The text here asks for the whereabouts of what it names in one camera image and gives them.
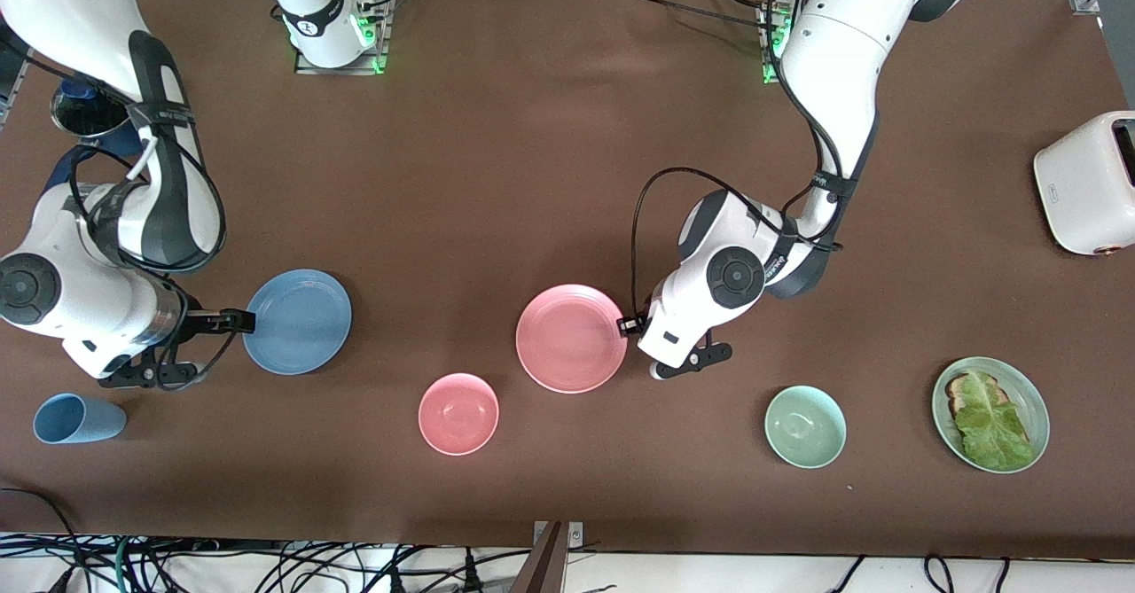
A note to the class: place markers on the bread slice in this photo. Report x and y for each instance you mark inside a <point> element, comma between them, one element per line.
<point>956,389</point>

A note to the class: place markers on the dark wedge post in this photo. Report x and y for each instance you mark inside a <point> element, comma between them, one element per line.
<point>541,571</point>

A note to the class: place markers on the blue shallow bowl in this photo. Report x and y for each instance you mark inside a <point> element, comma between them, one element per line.
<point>301,322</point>

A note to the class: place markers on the green plate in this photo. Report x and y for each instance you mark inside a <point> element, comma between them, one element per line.
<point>1036,416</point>

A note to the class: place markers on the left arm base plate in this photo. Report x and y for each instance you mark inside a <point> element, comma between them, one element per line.
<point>770,74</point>

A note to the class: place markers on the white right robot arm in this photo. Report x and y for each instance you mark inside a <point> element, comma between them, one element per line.
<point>80,8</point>

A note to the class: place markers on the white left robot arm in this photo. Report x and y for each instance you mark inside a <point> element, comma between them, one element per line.
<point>833,52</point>

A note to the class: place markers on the green deep bowl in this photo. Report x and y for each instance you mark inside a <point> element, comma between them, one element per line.
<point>805,426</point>

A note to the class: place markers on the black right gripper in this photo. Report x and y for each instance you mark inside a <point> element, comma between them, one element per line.
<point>200,320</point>

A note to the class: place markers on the green lettuce leaf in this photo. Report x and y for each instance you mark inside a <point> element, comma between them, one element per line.
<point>993,433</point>

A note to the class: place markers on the white toaster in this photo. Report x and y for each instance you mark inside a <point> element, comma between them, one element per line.
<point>1082,185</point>

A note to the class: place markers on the pink shallow bowl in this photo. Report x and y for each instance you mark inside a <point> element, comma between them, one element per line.
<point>571,339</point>

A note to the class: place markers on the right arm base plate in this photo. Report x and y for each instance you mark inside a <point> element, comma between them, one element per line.
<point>355,70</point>

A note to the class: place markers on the small metal bracket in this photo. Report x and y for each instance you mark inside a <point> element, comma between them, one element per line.
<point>576,535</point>

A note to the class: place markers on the pink deep bowl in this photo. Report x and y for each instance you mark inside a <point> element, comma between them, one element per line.
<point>458,414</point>

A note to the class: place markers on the brown table cover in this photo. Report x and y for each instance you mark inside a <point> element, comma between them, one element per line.
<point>497,176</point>

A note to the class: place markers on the blue cup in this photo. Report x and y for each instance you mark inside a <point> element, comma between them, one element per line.
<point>84,419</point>

